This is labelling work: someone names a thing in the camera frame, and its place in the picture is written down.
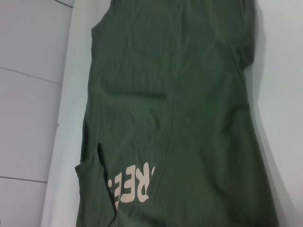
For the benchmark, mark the dark green FREE t-shirt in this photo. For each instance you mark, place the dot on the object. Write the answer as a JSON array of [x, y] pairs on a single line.
[[177, 106]]

